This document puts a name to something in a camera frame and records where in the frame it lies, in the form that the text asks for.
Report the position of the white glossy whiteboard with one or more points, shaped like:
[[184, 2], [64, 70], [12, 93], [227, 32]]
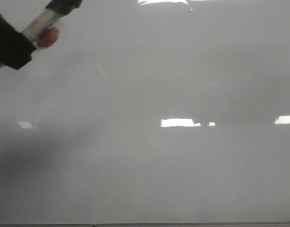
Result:
[[151, 113]]

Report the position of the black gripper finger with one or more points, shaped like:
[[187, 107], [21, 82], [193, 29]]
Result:
[[15, 49], [63, 7]]

